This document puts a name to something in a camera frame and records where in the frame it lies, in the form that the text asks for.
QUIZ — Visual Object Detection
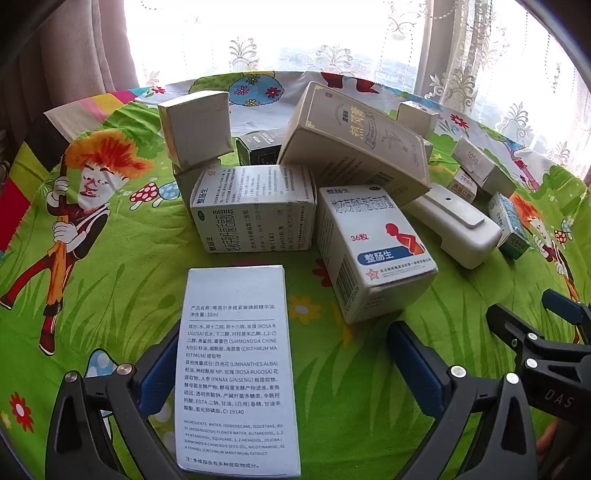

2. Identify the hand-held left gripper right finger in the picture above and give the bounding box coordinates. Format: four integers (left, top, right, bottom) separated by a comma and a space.
387, 322, 573, 480

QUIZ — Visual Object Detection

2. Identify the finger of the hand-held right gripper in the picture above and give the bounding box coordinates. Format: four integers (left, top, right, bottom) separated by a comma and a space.
543, 288, 591, 343
486, 303, 591, 366

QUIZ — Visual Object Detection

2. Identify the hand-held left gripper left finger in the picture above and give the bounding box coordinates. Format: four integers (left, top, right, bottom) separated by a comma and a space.
45, 320, 185, 480

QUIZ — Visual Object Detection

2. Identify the tall white box with text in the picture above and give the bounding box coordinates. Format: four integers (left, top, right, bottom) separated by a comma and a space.
174, 265, 302, 479

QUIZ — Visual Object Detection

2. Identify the small beige box brown text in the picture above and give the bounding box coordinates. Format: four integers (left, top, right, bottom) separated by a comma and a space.
446, 168, 479, 202

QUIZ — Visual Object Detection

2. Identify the white medicine box blue text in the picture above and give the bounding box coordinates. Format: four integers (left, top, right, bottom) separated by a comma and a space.
189, 164, 318, 254

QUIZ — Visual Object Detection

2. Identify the beige cube box with print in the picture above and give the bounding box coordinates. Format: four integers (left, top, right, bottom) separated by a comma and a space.
396, 101, 437, 140

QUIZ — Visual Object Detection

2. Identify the large beige carton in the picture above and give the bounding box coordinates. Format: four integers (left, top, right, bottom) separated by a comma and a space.
277, 82, 431, 207

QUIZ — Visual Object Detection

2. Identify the plain beige cube box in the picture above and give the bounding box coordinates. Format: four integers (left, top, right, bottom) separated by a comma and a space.
158, 90, 235, 169
172, 159, 223, 210

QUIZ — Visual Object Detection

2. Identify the green and white box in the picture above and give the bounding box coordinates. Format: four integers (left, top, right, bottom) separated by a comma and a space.
488, 192, 530, 260

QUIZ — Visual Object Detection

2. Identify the cartoon printed green blanket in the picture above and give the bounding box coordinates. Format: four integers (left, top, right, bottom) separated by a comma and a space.
0, 69, 591, 480

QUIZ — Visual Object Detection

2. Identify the white plastic clip device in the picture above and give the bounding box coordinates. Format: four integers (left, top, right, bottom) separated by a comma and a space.
403, 182, 503, 270

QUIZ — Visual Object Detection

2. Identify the white medicine box red figure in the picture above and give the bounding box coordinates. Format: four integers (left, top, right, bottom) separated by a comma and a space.
316, 184, 438, 325

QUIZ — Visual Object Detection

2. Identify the grey long box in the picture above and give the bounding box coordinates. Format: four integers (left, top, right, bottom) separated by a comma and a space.
451, 136, 516, 200

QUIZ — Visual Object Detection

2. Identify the small black box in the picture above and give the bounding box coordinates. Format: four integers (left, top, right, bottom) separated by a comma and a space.
236, 131, 283, 167

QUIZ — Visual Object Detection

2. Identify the white lace curtain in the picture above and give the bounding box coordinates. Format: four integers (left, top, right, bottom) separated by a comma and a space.
124, 0, 591, 178

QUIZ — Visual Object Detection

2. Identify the brown curtain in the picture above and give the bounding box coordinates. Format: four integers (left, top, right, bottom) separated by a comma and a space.
0, 0, 141, 155

